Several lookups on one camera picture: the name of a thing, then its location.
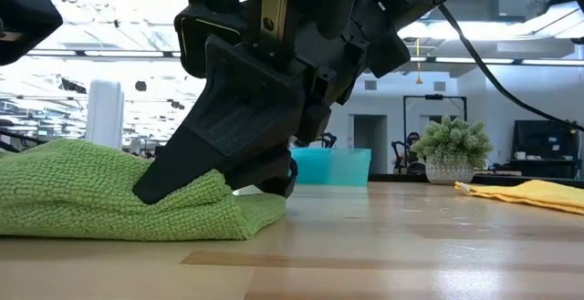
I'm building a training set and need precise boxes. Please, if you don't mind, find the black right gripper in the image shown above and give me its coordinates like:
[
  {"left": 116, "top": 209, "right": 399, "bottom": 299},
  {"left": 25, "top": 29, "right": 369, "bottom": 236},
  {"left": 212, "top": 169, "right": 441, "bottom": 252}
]
[{"left": 212, "top": 0, "right": 463, "bottom": 145}]

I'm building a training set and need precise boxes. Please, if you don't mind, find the green microfiber towel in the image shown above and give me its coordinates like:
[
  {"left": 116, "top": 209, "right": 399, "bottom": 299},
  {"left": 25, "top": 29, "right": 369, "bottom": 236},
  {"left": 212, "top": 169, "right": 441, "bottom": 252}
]
[{"left": 0, "top": 138, "right": 287, "bottom": 242}]

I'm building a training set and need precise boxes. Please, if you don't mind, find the teal translucent plastic basket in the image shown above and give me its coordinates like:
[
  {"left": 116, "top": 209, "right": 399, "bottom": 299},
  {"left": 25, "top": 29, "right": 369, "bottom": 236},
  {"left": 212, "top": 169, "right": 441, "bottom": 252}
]
[{"left": 289, "top": 148, "right": 372, "bottom": 187}]

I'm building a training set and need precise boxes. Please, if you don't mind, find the yellow microfiber towel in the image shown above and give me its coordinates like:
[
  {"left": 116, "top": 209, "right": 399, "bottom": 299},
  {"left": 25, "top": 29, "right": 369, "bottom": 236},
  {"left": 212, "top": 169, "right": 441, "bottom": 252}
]
[{"left": 454, "top": 179, "right": 584, "bottom": 216}]

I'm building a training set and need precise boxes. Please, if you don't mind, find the dark doorway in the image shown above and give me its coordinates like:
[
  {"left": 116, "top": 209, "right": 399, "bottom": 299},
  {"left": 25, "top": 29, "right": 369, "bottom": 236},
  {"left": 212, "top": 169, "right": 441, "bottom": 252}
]
[{"left": 352, "top": 114, "right": 389, "bottom": 176}]

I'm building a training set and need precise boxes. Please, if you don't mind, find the white pillar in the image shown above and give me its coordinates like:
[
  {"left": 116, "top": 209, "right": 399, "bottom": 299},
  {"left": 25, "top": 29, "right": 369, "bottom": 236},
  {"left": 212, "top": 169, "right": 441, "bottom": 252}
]
[{"left": 85, "top": 79, "right": 126, "bottom": 151}]

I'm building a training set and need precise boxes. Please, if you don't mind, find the person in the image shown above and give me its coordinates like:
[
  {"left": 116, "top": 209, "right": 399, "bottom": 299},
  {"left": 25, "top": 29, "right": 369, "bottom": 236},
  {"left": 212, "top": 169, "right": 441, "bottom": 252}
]
[{"left": 391, "top": 130, "right": 426, "bottom": 174}]

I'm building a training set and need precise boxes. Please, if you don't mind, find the green potted plant white pot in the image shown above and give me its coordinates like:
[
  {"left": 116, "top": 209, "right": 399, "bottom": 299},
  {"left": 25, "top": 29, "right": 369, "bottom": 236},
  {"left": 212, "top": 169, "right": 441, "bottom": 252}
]
[{"left": 412, "top": 116, "right": 495, "bottom": 186}]

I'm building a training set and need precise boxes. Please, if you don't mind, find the black television cabinet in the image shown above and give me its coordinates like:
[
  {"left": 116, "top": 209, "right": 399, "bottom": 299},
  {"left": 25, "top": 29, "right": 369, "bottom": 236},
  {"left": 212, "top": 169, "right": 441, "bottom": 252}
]
[{"left": 509, "top": 119, "right": 581, "bottom": 181}]

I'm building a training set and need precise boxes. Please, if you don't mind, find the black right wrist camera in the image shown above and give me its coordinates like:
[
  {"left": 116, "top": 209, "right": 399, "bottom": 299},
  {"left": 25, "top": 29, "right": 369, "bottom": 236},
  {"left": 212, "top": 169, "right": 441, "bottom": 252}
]
[{"left": 174, "top": 0, "right": 246, "bottom": 78}]

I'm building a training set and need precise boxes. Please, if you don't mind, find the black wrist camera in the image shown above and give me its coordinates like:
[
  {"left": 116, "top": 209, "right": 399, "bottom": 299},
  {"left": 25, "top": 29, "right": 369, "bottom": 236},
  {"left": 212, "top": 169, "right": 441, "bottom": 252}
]
[
  {"left": 0, "top": 0, "right": 64, "bottom": 67},
  {"left": 174, "top": 0, "right": 246, "bottom": 78}
]

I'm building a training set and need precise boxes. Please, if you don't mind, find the black tubular stand frame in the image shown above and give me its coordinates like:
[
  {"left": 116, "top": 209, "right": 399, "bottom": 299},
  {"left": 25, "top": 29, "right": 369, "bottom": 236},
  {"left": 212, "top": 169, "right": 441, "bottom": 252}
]
[{"left": 402, "top": 93, "right": 469, "bottom": 173}]

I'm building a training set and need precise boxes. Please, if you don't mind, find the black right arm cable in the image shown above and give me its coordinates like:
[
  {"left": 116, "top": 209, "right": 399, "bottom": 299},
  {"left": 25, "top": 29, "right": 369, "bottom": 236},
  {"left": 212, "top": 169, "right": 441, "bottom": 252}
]
[{"left": 436, "top": 2, "right": 584, "bottom": 133}]

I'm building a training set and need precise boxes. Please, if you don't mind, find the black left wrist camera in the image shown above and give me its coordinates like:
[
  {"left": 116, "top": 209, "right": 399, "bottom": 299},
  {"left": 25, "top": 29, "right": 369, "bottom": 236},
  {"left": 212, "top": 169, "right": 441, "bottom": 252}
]
[{"left": 0, "top": 0, "right": 64, "bottom": 67}]

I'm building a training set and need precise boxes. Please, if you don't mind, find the black metal table frame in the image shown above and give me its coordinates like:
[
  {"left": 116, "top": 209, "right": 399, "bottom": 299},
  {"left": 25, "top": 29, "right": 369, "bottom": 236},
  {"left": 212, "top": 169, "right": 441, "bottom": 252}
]
[{"left": 368, "top": 173, "right": 584, "bottom": 190}]

